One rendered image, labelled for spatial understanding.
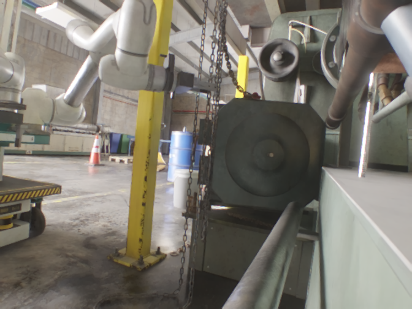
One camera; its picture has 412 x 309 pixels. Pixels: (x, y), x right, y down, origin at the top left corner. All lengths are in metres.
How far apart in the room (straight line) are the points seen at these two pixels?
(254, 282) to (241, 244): 1.03
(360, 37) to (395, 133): 1.18
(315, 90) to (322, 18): 0.53
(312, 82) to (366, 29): 1.82
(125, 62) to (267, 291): 0.72
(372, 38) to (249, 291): 0.24
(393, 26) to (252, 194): 0.94
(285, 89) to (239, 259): 1.25
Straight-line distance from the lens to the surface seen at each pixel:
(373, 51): 0.26
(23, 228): 1.66
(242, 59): 3.09
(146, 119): 1.37
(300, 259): 1.30
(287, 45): 2.01
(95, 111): 12.65
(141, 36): 0.83
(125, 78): 0.86
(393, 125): 1.42
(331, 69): 1.82
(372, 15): 0.22
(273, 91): 2.05
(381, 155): 1.36
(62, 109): 1.75
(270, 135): 1.07
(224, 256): 1.38
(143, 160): 1.36
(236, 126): 1.07
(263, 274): 0.32
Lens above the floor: 0.62
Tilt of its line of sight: level
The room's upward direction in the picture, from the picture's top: 5 degrees clockwise
